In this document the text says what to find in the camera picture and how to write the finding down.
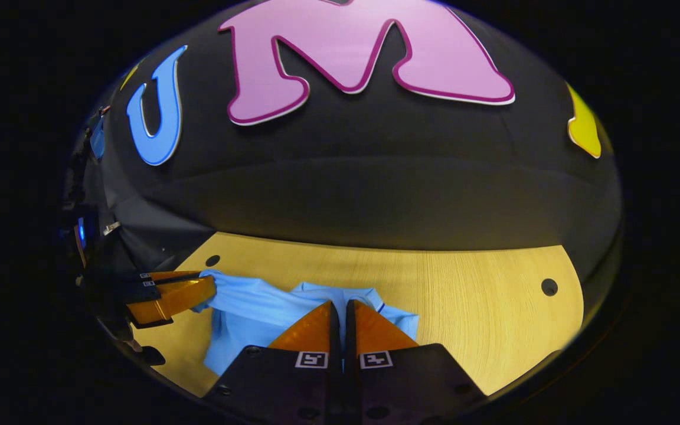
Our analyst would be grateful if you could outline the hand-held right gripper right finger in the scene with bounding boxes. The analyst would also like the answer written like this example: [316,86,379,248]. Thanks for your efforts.
[344,299,488,423]

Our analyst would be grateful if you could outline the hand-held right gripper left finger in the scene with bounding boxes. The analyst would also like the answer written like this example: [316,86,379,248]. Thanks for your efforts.
[201,299,344,423]

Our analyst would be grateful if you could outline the light blue T-shirt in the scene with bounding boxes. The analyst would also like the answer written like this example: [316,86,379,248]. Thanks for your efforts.
[192,270,420,377]

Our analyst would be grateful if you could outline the black backdrop cloth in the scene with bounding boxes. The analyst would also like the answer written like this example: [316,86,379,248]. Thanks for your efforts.
[60,0,624,284]

